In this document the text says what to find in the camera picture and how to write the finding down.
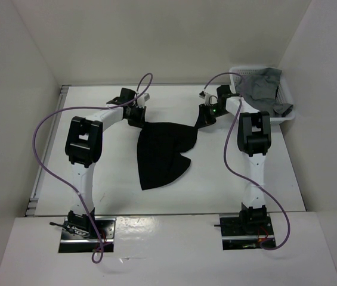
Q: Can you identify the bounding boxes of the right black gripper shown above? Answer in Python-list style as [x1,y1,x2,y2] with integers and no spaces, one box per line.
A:
[194,104,229,130]

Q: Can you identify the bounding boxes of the black skirt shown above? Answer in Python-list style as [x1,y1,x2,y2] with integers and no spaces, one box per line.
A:
[137,122,197,191]

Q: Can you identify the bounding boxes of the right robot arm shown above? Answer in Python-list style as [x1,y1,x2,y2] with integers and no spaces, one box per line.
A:
[195,85,271,235]

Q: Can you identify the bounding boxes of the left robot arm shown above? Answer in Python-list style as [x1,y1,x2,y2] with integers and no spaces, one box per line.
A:
[65,88,150,238]

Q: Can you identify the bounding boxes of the white plastic basket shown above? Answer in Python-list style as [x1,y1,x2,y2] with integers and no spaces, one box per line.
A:
[229,65,295,125]

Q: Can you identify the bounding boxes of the grey skirt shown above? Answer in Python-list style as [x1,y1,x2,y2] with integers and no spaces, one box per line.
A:
[235,67,293,117]

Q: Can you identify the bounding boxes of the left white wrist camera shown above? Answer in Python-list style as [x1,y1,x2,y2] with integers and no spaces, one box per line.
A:
[134,93,150,108]

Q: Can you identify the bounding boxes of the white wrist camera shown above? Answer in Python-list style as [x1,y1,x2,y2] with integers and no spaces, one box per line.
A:
[134,93,150,108]
[199,91,218,106]

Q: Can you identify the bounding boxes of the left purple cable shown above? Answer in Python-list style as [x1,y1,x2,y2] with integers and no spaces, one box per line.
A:
[33,73,154,265]

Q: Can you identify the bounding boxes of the purple cable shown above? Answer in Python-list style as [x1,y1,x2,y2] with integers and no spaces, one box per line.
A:
[33,73,154,265]
[204,72,291,253]

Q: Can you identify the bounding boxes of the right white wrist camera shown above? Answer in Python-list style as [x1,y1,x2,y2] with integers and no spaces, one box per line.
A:
[199,91,218,106]

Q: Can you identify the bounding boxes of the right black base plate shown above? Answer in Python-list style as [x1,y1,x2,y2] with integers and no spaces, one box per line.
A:
[214,215,276,251]

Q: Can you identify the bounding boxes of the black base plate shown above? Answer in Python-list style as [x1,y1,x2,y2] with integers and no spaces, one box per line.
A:
[214,215,276,251]
[50,216,116,253]

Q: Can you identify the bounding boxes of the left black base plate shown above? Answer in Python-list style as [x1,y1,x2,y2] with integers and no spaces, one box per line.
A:
[50,216,116,253]

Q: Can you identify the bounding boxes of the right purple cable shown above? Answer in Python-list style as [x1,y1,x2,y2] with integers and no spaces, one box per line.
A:
[204,72,291,253]

